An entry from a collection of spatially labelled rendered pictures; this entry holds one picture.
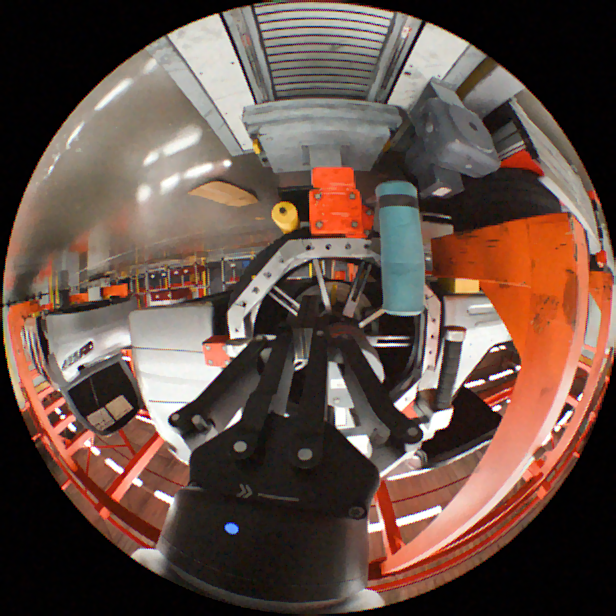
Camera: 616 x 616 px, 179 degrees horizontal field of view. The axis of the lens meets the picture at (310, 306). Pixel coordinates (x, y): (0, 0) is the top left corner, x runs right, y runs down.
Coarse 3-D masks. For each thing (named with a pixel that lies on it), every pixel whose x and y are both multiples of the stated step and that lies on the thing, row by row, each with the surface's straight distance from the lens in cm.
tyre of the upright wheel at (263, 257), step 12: (300, 228) 61; (276, 240) 60; (264, 252) 60; (276, 252) 59; (252, 264) 61; (264, 264) 60; (240, 276) 62; (252, 276) 60; (240, 288) 62; (228, 324) 65; (408, 372) 72
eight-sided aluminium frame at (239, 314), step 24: (288, 240) 51; (312, 240) 51; (336, 240) 51; (360, 240) 52; (288, 264) 50; (264, 288) 51; (240, 312) 53; (432, 312) 59; (240, 336) 55; (432, 336) 62; (432, 360) 64; (408, 384) 69; (288, 408) 67
